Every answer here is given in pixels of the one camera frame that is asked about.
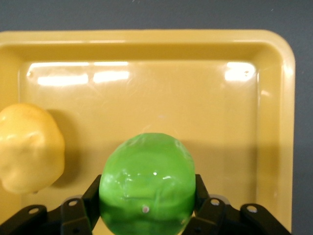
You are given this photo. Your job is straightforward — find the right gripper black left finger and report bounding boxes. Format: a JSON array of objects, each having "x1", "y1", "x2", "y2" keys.
[{"x1": 4, "y1": 174, "x2": 102, "y2": 235}]

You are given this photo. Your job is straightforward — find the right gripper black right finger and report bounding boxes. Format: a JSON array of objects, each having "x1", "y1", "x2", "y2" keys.
[{"x1": 182, "y1": 174, "x2": 291, "y2": 235}]

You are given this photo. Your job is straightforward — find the yellow potato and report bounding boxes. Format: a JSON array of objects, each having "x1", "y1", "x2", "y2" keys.
[{"x1": 0, "y1": 102, "x2": 66, "y2": 194}]

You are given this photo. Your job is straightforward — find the green apple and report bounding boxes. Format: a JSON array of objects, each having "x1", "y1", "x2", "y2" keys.
[{"x1": 98, "y1": 132, "x2": 196, "y2": 235}]

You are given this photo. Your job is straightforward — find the yellow plastic tray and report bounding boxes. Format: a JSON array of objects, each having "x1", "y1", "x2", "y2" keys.
[{"x1": 0, "y1": 29, "x2": 296, "y2": 235}]

